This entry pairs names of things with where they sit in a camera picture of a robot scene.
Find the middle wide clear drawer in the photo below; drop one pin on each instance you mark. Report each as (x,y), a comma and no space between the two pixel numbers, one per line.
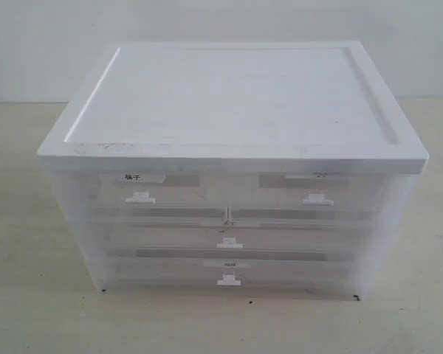
(309,238)

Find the bottom wide clear drawer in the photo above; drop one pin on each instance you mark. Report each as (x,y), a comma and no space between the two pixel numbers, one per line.
(229,273)

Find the translucent plastic drawer cabinet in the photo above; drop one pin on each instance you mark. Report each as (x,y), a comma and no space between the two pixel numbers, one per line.
(232,110)

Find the wide clear drawer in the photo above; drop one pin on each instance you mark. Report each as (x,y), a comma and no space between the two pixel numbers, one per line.
(229,273)
(309,238)

